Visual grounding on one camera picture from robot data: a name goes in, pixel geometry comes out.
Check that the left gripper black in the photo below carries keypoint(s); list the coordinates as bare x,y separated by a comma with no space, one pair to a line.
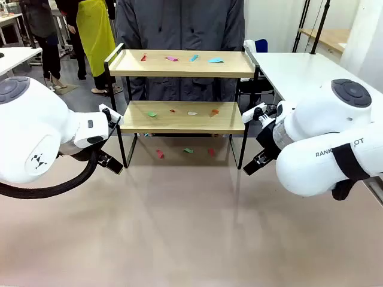
73,152

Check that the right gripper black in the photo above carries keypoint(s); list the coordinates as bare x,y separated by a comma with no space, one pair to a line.
266,137

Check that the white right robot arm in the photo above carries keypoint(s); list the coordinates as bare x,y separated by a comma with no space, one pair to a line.
314,161

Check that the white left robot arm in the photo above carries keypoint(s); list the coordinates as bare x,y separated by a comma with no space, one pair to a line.
30,134

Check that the green paper scrap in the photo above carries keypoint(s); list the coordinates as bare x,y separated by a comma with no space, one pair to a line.
152,114
188,150

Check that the orange paper scrap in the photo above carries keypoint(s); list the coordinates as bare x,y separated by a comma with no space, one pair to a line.
214,112

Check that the white paper scrap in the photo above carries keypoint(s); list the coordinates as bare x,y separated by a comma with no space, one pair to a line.
191,113

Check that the large white table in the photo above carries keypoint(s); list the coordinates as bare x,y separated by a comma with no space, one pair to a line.
299,71

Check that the cyan paper scrap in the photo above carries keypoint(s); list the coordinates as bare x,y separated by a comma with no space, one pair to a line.
215,60

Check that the red triangular paper scrap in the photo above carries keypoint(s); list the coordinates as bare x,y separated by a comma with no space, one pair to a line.
144,58

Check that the white crumpled cloth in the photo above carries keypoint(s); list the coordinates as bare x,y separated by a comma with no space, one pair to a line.
249,46

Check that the blue chair back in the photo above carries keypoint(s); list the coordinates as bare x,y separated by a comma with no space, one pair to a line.
261,46

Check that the magenta paper scrap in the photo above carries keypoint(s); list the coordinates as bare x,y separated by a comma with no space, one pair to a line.
171,59

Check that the light blue paper scrap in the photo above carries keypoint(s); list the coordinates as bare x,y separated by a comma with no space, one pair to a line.
194,58

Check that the person in yellow apron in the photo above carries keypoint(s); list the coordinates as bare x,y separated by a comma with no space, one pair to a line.
95,36

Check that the small white desk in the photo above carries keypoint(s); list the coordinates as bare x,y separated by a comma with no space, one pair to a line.
15,56

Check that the thin black tripod legs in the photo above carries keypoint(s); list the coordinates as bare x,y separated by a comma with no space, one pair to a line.
301,27

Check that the light wooden desk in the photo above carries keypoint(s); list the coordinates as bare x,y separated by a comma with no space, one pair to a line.
332,37

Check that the thick black stand pole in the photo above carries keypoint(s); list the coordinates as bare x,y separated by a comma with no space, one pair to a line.
320,27

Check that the person in grey jacket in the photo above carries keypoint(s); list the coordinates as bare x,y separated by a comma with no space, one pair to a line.
179,24

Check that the person in dark clothes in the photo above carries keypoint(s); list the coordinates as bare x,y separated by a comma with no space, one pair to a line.
45,18

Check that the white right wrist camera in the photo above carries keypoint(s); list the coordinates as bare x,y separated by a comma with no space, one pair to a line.
249,115

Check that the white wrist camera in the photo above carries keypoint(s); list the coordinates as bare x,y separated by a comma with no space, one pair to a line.
109,111
249,115

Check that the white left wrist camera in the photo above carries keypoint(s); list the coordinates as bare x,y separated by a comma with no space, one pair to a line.
109,111

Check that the two-tier wooden black-frame shelf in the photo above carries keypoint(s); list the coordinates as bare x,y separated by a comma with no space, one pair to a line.
179,70

